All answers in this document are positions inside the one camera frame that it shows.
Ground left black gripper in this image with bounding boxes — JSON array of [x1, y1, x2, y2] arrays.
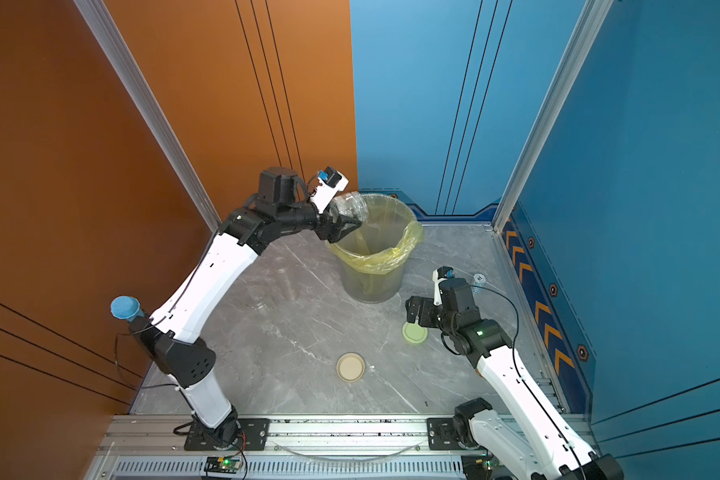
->
[[275, 197, 362, 243]]

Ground green jar lid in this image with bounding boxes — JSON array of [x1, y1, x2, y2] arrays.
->
[[402, 323, 428, 345]]

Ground jar with green lid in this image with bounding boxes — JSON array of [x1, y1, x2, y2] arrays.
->
[[329, 192, 369, 222]]

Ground cream jar lid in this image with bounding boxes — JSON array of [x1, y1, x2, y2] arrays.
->
[[336, 352, 366, 383]]

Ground tall jar with clear lid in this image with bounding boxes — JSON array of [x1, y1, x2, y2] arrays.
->
[[279, 269, 298, 301]]

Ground glass jar with tea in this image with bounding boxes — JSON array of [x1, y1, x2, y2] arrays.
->
[[251, 296, 273, 314]]

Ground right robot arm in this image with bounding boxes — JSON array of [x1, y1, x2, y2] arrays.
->
[[406, 267, 625, 479]]

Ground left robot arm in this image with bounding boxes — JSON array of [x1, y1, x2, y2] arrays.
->
[[110, 167, 367, 450]]

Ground mesh trash bin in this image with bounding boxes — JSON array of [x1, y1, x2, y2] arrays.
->
[[326, 193, 423, 303]]

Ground yellow trash bag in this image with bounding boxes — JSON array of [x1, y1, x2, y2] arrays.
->
[[326, 193, 423, 275]]

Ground blue foam-tipped microphone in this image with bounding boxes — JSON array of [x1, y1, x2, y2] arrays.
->
[[110, 295, 144, 323]]

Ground left green circuit board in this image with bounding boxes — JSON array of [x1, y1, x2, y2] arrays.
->
[[203, 456, 245, 478]]

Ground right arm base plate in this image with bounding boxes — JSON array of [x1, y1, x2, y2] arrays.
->
[[426, 417, 462, 451]]

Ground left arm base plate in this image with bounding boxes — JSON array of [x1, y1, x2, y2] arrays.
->
[[184, 418, 270, 452]]

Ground aluminium front rail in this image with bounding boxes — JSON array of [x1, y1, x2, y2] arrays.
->
[[83, 413, 613, 480]]

